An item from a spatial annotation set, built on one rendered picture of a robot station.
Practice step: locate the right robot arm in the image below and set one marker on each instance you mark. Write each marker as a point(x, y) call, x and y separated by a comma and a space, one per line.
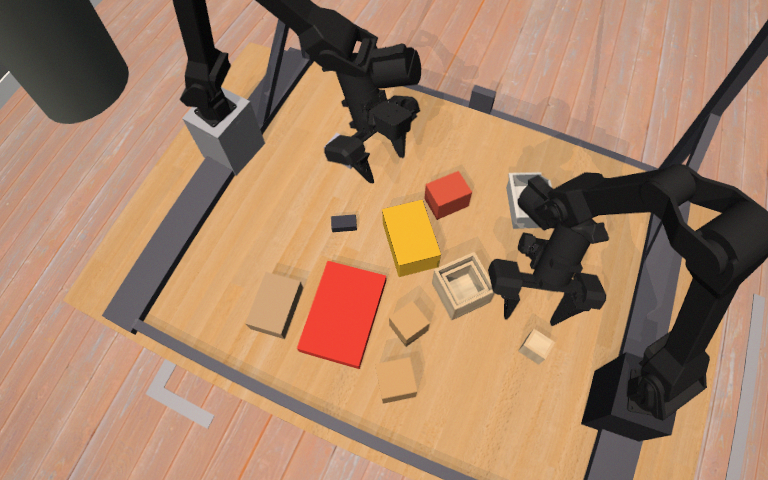
point(321, 31)

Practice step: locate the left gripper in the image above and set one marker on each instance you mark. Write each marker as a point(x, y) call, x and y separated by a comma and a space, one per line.
point(553, 273)

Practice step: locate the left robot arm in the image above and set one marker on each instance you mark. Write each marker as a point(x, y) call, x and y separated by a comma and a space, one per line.
point(726, 251)

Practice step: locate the yellow rectangular block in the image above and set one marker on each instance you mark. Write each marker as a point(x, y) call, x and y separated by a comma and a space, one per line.
point(411, 238)

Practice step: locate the white open box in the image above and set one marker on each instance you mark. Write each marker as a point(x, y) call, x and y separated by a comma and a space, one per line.
point(521, 221)

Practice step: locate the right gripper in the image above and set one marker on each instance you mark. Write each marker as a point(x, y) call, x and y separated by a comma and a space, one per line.
point(348, 150)

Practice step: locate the black metal gantry frame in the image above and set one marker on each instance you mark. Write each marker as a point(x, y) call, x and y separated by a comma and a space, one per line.
point(705, 124)

